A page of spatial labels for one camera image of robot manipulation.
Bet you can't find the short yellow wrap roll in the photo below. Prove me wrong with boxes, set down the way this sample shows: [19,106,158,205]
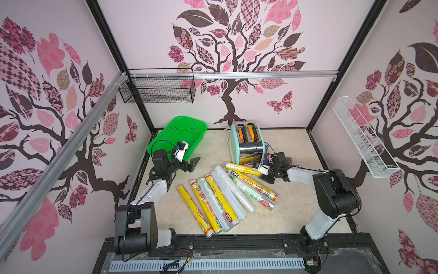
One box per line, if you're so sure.
[226,163,262,177]

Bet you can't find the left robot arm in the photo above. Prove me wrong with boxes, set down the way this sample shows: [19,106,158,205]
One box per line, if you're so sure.
[114,148,200,256]

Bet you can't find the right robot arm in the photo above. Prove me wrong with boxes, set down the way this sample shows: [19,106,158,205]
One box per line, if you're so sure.
[257,152,362,253]

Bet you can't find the yellow red wrap roll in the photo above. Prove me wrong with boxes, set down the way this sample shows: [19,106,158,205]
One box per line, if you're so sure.
[232,171,278,201]

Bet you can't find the green plastic basket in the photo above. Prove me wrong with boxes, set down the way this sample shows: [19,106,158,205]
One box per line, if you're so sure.
[147,116,208,161]

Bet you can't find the green-label wrap roll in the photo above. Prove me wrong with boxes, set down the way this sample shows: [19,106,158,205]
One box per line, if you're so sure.
[228,170,275,210]

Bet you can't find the clear white-label wrap roll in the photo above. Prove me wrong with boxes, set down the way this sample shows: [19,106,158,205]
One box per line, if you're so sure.
[198,178,232,232]

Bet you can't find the purple Fox's candy bag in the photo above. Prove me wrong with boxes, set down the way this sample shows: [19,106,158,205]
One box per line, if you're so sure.
[263,153,292,165]

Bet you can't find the mint green toaster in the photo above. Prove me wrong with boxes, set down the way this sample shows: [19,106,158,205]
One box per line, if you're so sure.
[229,121,265,166]

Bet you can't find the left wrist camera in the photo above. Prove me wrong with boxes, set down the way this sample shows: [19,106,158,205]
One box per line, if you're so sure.
[173,141,188,162]

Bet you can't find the black wire wall basket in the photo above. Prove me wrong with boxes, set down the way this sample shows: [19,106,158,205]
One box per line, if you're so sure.
[119,67,196,104]

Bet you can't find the white slotted cable duct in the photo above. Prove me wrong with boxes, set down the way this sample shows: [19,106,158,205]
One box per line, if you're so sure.
[107,258,305,274]

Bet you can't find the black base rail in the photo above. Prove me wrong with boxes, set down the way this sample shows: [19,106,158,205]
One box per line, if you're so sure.
[95,233,384,269]

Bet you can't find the aluminium rail back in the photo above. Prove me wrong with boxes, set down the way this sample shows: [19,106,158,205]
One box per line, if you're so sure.
[130,70,338,80]

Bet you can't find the aluminium rail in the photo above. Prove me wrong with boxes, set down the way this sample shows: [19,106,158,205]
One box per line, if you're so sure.
[130,70,338,80]
[1,72,128,260]

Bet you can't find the white wire wall shelf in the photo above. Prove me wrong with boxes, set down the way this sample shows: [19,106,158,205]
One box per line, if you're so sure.
[333,96,402,178]

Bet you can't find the aluminium rail left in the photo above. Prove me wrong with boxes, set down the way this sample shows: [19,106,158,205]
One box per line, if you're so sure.
[1,72,128,260]

